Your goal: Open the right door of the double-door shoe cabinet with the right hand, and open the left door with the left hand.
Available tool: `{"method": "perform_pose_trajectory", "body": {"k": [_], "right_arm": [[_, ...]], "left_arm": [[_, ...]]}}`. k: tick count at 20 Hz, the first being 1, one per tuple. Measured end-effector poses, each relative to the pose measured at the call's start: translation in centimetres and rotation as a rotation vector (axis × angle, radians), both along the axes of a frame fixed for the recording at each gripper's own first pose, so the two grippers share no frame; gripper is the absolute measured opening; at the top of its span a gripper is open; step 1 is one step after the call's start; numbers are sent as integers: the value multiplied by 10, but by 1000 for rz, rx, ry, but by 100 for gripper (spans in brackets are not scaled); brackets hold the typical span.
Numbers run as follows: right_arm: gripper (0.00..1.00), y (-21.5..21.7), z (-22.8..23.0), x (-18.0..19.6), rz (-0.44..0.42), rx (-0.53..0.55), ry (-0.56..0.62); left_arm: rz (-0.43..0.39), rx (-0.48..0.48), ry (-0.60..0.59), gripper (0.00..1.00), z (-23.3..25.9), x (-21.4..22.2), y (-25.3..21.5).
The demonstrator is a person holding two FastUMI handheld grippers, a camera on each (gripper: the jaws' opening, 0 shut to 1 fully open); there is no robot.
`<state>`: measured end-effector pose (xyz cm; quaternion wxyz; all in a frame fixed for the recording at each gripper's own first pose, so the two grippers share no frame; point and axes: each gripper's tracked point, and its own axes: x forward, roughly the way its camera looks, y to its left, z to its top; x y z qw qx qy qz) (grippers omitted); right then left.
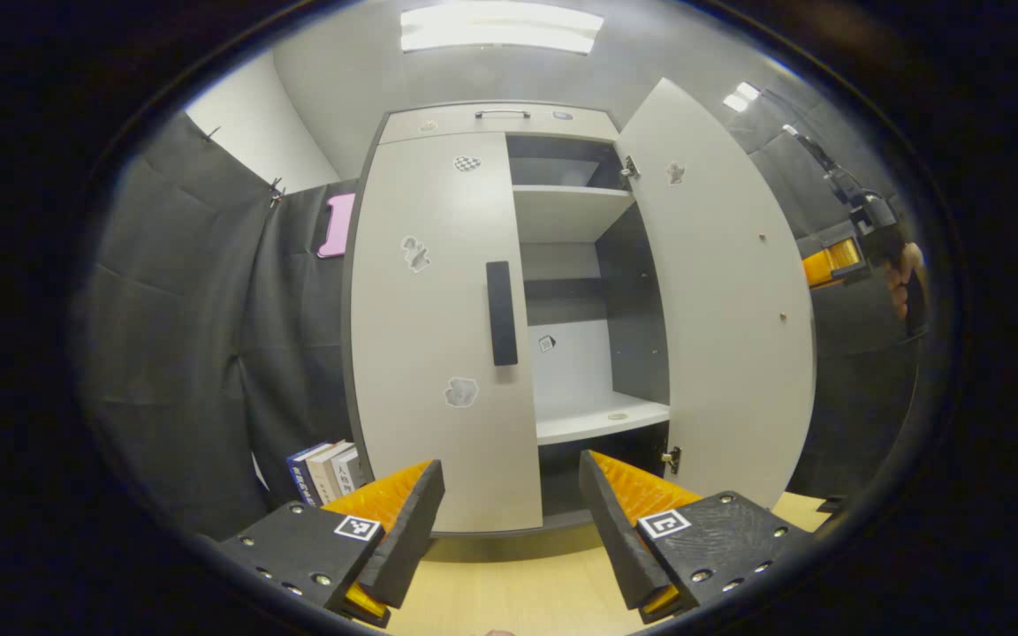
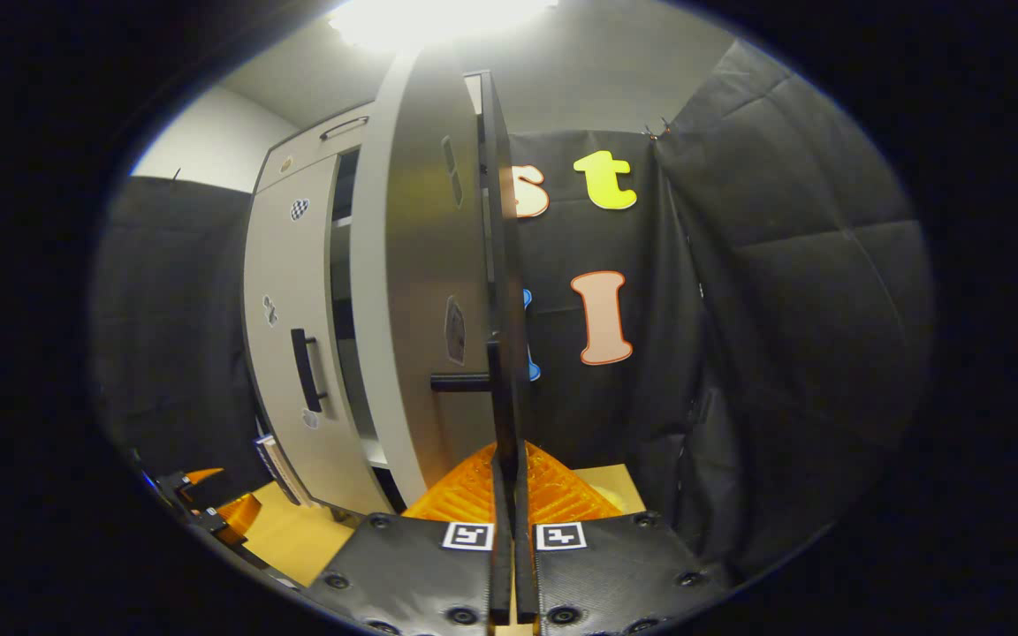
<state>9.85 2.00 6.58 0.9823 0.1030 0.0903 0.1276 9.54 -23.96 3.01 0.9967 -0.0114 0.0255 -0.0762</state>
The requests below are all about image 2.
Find grey double-door shoe cabinet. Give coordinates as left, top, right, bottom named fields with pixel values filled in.
left=248, top=75, right=485, bottom=522

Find ceiling light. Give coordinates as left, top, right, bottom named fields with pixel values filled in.
left=328, top=0, right=558, bottom=54

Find grey shoe cabinet door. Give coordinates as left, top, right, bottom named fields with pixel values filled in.
left=242, top=152, right=395, bottom=518
left=350, top=44, right=529, bottom=522

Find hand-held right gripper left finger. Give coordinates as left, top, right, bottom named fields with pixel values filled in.
left=310, top=442, right=514, bottom=636

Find blue white books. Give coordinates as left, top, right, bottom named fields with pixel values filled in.
left=253, top=433, right=315, bottom=509

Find black backdrop cloth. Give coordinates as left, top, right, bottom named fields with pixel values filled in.
left=89, top=40, right=934, bottom=584

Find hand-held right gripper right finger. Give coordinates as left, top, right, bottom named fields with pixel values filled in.
left=513, top=442, right=731, bottom=636

